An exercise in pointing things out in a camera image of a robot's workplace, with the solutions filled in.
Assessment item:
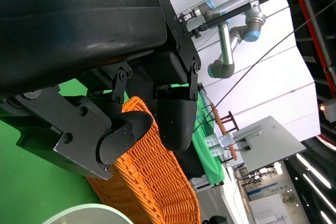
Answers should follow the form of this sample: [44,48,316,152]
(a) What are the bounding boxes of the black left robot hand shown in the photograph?
[0,0,202,180]

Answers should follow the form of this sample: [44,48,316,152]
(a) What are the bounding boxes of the grey bowl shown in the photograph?
[41,203,132,224]

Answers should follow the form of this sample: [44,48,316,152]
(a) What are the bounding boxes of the orange wicker basket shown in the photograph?
[86,96,202,224]

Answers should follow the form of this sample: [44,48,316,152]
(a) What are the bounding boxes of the black pole silver collar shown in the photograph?
[191,0,329,38]

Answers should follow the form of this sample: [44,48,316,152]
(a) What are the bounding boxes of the green tablecloth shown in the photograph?
[0,78,132,224]

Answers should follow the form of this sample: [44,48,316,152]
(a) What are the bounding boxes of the black backdrop cloth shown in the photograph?
[174,134,207,179]

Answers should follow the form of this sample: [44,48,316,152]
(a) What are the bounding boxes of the clear plastic boxes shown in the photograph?
[204,133,234,156]

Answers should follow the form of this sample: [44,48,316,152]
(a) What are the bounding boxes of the brown wooden stand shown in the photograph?
[219,111,239,132]

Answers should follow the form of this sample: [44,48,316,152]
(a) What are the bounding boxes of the green printed t-shirt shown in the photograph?
[191,84,225,185]

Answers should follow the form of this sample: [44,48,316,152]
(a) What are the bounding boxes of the grey flat monitor panel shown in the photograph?
[232,115,307,174]

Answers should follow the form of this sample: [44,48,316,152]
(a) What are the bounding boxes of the red metal beam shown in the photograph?
[288,0,336,78]

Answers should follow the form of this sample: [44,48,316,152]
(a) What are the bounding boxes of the thin black hanging cable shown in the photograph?
[193,0,336,133]

